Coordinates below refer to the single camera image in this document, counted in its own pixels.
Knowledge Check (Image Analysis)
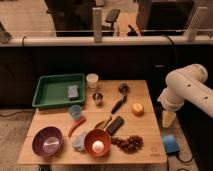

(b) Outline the orange apple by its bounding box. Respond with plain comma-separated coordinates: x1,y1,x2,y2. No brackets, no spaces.
132,103,144,116

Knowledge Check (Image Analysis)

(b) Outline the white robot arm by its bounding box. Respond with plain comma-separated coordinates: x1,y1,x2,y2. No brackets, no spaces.
157,64,213,128

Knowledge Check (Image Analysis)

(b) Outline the small metal cup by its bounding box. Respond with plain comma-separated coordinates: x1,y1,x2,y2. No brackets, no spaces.
93,93,103,106

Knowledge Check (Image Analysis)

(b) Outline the white paper cup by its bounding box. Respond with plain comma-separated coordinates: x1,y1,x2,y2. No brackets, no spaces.
86,73,99,89

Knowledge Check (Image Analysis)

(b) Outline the blue plastic cup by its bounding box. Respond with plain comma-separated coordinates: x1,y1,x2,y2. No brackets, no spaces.
69,105,82,121

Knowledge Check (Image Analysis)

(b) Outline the blue foot pedal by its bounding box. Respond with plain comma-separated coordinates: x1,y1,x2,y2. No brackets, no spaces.
163,135,180,154

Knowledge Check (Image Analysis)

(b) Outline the bunch of dark grapes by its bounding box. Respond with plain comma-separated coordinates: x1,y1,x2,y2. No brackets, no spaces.
111,135,143,153

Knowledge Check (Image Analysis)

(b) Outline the wooden table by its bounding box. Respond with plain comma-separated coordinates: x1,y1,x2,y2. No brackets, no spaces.
17,80,167,165

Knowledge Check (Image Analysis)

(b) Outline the black rectangular block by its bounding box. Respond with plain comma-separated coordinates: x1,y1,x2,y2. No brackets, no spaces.
106,116,124,135

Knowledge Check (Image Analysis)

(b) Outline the red bowl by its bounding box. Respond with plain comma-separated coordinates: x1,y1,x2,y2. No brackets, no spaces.
84,129,111,157

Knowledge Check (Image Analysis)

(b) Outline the white egg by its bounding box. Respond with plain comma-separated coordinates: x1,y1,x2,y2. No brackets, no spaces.
92,141,104,153

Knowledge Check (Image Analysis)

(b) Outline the red chili pepper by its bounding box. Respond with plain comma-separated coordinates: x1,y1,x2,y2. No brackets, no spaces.
68,116,86,137

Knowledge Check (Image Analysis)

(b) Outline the light blue crumpled cloth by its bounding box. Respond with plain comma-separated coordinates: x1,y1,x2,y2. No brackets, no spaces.
72,132,87,151

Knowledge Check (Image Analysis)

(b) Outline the blue sponge in tray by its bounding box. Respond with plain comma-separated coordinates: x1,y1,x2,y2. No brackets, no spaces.
68,85,79,100

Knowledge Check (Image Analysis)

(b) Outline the green plastic tray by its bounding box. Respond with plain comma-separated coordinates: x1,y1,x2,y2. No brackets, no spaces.
32,73,86,109

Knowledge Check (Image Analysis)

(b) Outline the purple bowl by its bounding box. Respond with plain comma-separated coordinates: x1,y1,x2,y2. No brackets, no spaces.
32,126,63,157

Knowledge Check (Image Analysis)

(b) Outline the black handled brush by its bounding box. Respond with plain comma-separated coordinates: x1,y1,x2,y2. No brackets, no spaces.
111,83,129,114

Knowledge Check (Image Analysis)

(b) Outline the yellow handled tool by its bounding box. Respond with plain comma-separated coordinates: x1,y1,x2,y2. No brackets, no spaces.
94,116,112,129

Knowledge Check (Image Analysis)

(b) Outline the white horizontal rail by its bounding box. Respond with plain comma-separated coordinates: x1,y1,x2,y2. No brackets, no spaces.
0,35,213,47

